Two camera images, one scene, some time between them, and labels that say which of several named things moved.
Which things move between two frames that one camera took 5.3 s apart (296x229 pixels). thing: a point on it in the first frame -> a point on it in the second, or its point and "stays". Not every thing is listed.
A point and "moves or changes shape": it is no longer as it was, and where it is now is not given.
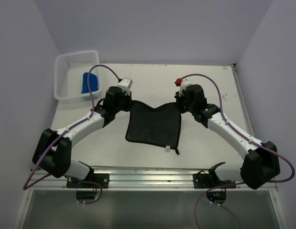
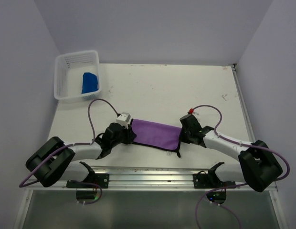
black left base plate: (102, 179) stays
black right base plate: (209, 181) stays
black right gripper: (179, 98) -> (183, 139)
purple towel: (161, 126) moves or changes shape
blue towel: (93, 81) stays
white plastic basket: (69, 68) stays
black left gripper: (129, 101) -> (130, 134)
